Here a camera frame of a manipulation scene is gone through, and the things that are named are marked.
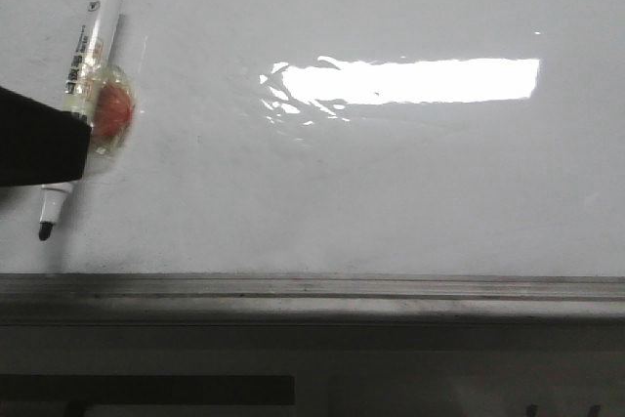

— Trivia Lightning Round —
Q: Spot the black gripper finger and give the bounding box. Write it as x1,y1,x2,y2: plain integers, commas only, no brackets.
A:
1,88,91,187

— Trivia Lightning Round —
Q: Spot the red taped magnet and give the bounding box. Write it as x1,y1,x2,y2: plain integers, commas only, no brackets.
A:
90,64,137,158

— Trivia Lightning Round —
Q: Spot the white black whiteboard marker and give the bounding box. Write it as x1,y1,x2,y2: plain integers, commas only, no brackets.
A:
37,0,127,243

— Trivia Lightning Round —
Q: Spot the black label strip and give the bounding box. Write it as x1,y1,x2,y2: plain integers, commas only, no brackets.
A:
1,375,295,405

